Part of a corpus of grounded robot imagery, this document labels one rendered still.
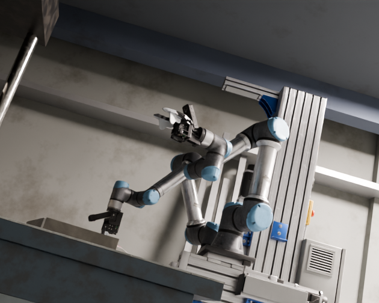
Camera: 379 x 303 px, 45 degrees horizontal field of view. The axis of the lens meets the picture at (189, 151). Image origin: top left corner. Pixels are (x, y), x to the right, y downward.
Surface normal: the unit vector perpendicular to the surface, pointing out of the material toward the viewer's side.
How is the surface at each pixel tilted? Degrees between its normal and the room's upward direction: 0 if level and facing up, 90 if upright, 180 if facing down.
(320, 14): 180
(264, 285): 90
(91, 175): 90
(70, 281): 90
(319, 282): 90
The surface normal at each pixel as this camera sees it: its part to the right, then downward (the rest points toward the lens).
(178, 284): 0.25, -0.29
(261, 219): 0.50, -0.04
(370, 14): -0.25, 0.91
